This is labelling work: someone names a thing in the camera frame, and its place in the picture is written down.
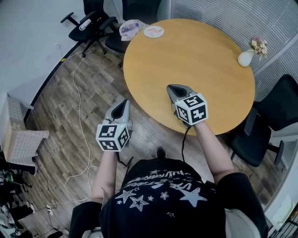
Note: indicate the white round vase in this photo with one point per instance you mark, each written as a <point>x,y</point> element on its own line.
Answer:
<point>244,58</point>

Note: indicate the white handheld device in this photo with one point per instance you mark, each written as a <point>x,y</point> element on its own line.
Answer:
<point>85,24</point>

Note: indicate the white power strip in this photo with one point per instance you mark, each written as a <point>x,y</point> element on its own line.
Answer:
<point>50,208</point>

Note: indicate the pink flower bouquet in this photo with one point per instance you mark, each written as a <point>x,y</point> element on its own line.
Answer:
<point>258,45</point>

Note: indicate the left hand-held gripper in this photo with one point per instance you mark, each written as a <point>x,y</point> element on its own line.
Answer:
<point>111,137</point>

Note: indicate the pink cloth bag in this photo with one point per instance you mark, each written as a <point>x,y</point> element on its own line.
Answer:
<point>130,35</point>

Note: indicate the person's left forearm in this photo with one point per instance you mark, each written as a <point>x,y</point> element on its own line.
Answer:
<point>104,174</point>

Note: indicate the person's black star-print t-shirt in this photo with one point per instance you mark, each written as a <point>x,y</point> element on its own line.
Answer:
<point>163,209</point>

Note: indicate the person's beige trousers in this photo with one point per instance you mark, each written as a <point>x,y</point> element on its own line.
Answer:
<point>241,223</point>

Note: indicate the pile of dark clutter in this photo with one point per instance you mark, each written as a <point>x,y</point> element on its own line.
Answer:
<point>11,209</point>

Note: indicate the black office chair with armrests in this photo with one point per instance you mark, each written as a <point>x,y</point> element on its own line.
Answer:
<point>252,144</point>
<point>93,31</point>

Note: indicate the person's black shoe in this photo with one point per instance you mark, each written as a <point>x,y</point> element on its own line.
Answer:
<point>161,153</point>

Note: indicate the white perforated basket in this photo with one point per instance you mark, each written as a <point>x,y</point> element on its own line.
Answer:
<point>13,107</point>

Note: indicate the white round plate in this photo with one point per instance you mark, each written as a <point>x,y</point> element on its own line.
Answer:
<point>147,34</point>

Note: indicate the purple bottle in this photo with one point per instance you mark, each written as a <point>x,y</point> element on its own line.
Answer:
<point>130,26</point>

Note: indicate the white perforated plastic stool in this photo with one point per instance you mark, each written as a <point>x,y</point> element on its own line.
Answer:
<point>23,141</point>

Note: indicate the person's right forearm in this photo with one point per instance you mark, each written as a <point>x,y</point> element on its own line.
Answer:
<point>210,150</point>

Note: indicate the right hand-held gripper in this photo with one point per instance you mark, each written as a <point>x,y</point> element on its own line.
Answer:
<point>192,109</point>

